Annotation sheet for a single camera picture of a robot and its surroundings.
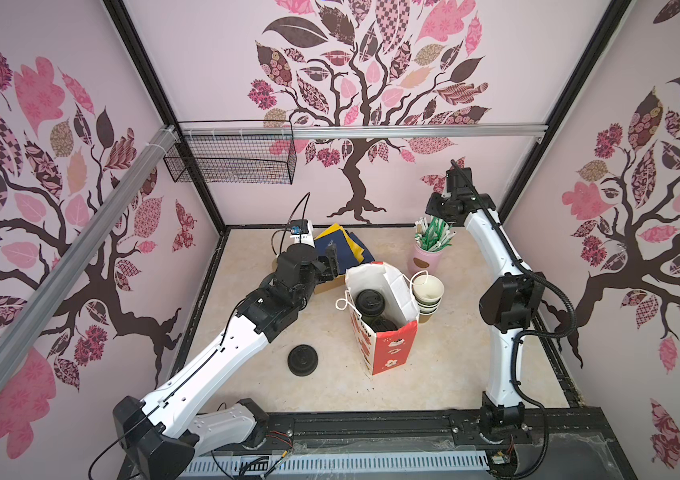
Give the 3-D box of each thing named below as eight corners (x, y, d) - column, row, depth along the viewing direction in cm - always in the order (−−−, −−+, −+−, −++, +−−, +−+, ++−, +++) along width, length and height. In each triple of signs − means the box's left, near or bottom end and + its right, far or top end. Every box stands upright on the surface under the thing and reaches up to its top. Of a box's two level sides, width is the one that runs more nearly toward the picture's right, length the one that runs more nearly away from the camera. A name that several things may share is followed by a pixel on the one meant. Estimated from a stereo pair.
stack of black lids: (287, 376, 85) (285, 373, 82) (291, 348, 90) (289, 344, 88) (317, 376, 85) (316, 373, 82) (319, 348, 90) (318, 344, 88)
